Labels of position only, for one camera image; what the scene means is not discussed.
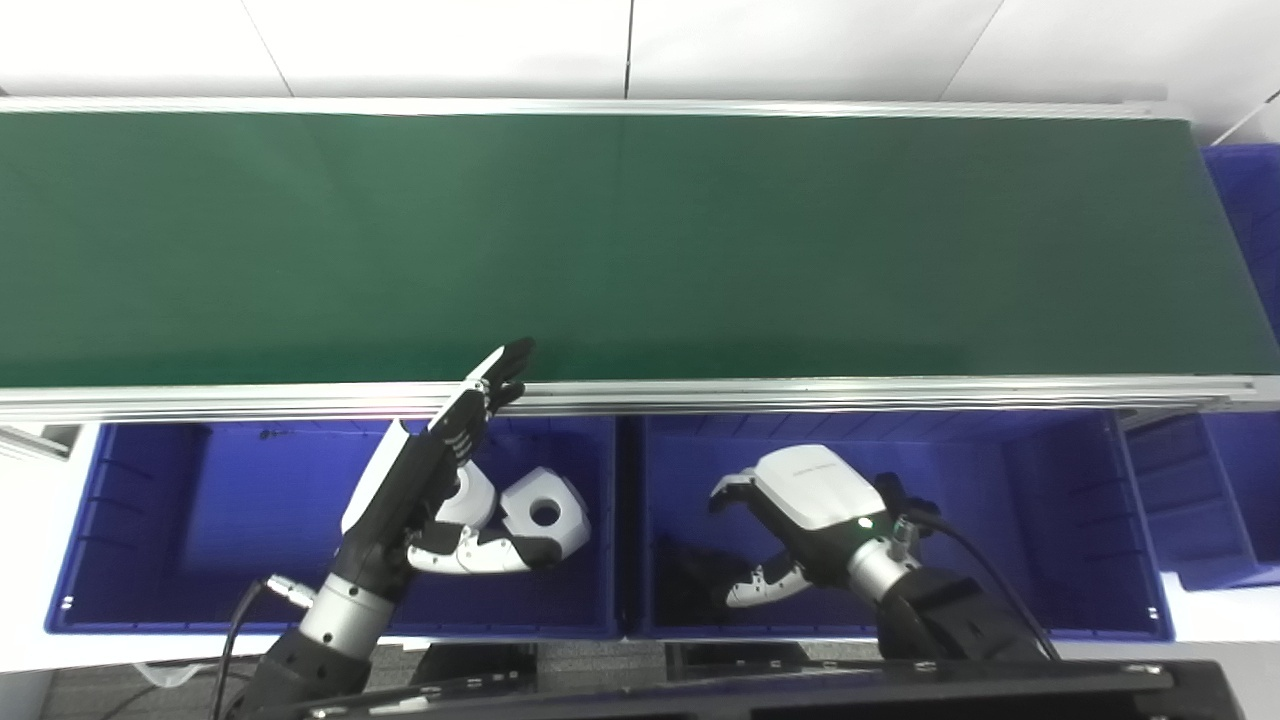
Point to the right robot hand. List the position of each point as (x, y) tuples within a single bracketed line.
[(810, 490)]

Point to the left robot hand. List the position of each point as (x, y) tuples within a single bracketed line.
[(400, 500)]

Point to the black flange part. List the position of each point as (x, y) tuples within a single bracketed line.
[(700, 585)]

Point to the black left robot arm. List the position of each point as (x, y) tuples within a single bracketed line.
[(320, 640)]

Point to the green conveyor belt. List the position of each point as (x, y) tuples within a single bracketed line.
[(640, 250), (700, 395)]

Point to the white flange part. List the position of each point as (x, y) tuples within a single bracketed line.
[(560, 515)]

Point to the blue plastic bin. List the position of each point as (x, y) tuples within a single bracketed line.
[(1020, 520), (1220, 500), (200, 540)]

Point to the aluminium conveyor leg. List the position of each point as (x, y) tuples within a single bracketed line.
[(35, 440)]

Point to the black robot torso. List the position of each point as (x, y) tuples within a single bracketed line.
[(800, 690)]

